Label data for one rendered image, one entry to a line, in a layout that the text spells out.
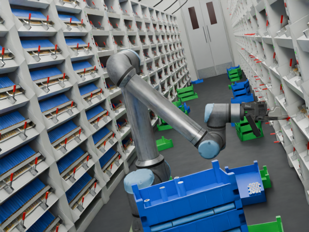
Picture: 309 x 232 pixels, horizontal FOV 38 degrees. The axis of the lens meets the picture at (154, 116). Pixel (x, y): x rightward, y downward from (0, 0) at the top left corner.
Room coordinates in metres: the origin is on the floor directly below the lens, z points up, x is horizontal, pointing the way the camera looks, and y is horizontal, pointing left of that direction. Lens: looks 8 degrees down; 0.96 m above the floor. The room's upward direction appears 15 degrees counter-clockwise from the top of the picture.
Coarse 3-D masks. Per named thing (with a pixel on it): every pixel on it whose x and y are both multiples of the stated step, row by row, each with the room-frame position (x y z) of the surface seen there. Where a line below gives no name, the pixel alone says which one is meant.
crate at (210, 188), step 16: (192, 176) 1.44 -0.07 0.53; (208, 176) 1.44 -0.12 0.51; (224, 176) 1.38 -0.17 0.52; (144, 192) 1.42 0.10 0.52; (176, 192) 1.43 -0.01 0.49; (192, 192) 1.41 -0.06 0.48; (208, 192) 1.24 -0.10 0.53; (224, 192) 1.25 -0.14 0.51; (144, 208) 1.23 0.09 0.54; (160, 208) 1.23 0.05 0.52; (176, 208) 1.23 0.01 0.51; (192, 208) 1.24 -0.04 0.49; (208, 208) 1.24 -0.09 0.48; (144, 224) 1.22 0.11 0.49
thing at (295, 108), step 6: (300, 102) 2.14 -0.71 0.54; (288, 108) 2.15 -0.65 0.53; (294, 108) 2.14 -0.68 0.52; (300, 108) 2.12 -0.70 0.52; (294, 114) 2.14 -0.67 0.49; (306, 114) 2.02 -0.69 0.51; (294, 120) 2.03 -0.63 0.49; (306, 120) 1.92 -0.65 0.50; (300, 126) 1.89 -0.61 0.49; (306, 126) 1.84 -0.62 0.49; (306, 138) 1.82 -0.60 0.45
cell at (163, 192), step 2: (164, 186) 1.34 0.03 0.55; (160, 188) 1.33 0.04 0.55; (162, 188) 1.32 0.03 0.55; (164, 188) 1.32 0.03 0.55; (160, 190) 1.32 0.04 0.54; (162, 190) 1.32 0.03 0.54; (164, 190) 1.32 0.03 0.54; (160, 192) 1.33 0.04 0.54; (162, 192) 1.32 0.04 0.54; (164, 192) 1.32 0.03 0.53; (162, 194) 1.32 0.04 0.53; (164, 194) 1.32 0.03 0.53; (166, 194) 1.33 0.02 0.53; (162, 196) 1.32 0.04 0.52; (164, 196) 1.32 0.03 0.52; (166, 196) 1.33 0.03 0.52; (162, 198) 1.33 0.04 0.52; (164, 198) 1.32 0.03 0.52; (166, 198) 1.32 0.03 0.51; (162, 200) 1.33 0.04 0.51; (164, 200) 1.32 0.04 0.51; (166, 200) 1.32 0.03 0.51; (168, 200) 1.33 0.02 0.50
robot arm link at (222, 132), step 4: (208, 128) 2.05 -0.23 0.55; (212, 128) 2.04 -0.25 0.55; (216, 128) 2.03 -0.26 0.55; (220, 128) 2.03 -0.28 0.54; (224, 128) 2.04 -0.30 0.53; (212, 132) 2.02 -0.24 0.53; (216, 132) 2.02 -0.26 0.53; (220, 132) 2.03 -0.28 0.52; (224, 132) 2.05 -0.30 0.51; (224, 136) 2.05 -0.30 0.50; (224, 140) 2.04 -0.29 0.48; (224, 144) 2.06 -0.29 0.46
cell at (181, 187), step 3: (180, 183) 1.33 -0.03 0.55; (183, 183) 1.33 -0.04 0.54; (180, 186) 1.33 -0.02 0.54; (183, 186) 1.33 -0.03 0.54; (180, 189) 1.33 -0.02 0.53; (183, 189) 1.33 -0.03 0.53; (180, 192) 1.33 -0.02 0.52; (183, 192) 1.33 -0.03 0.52; (183, 195) 1.33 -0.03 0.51; (186, 195) 1.33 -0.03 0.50
